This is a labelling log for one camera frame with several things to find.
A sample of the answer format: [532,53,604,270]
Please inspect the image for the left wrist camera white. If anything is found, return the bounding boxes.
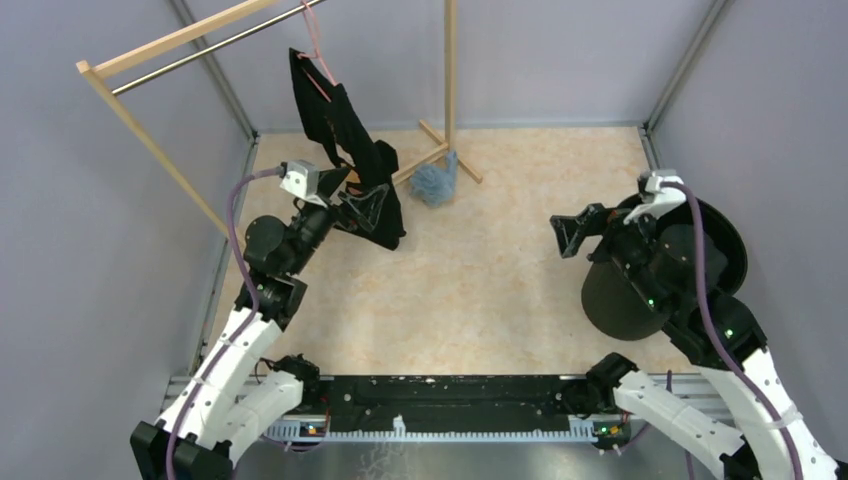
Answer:
[280,160,320,203]

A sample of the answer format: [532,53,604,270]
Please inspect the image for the wooden clothes rack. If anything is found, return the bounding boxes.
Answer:
[76,0,484,243]

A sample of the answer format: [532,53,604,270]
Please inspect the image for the pink clothes hanger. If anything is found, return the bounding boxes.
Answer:
[298,1,338,102]

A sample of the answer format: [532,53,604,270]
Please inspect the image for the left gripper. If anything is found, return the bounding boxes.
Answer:
[285,166,388,275]

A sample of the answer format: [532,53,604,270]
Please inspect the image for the black garment on hanger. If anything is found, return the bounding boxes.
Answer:
[288,48,406,251]

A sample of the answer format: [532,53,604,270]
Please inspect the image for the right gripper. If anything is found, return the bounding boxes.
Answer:
[549,199,670,312]

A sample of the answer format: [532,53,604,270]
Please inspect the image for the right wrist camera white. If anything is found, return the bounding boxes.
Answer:
[623,169,686,225]

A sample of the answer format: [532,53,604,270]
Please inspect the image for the blue plastic trash bag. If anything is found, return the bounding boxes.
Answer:
[409,150,459,208]

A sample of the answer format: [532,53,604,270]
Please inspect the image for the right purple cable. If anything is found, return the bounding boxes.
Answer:
[665,182,806,480]

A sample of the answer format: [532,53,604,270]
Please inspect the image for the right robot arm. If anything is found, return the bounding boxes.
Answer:
[550,198,847,479]

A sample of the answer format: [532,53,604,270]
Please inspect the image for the black trash bin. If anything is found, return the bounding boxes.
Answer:
[581,195,748,345]

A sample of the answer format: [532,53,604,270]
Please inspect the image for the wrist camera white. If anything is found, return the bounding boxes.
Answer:
[623,169,686,225]
[280,160,320,203]

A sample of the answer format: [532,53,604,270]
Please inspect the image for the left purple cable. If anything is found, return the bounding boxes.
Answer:
[164,166,286,480]

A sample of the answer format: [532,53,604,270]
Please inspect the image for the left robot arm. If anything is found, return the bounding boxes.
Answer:
[130,160,392,479]

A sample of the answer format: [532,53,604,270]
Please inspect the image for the purple cable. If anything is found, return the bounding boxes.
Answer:
[164,166,286,480]
[665,182,806,480]

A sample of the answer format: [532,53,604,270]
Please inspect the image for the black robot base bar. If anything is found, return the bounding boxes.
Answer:
[261,374,631,439]

